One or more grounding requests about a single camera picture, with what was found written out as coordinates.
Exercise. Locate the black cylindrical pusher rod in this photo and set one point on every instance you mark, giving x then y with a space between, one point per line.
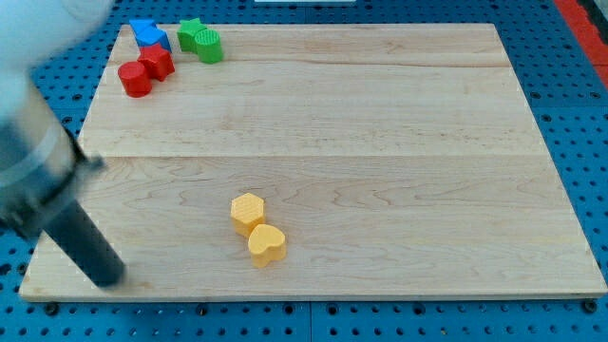
77 235

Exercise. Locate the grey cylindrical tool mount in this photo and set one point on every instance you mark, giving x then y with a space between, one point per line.
43 168

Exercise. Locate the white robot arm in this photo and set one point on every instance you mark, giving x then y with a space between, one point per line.
33 31

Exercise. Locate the red cylinder block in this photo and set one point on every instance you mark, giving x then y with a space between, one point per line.
134 78

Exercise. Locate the red star block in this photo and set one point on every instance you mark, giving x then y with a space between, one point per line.
157 61

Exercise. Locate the blue triangle block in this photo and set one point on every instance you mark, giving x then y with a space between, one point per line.
139 25

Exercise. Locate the blue cube block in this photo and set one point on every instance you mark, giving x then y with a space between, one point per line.
151 36

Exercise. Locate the yellow hexagon block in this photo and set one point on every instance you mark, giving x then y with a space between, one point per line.
247 212

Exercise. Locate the yellow heart block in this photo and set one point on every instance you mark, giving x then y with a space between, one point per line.
266 244

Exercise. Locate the green star block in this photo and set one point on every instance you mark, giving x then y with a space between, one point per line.
187 32

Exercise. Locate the green cylinder block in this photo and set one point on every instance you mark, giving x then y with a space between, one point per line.
208 46

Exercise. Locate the wooden board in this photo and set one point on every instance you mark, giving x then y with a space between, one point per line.
402 162

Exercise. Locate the red mat strip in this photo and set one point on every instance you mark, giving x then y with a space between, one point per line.
589 26

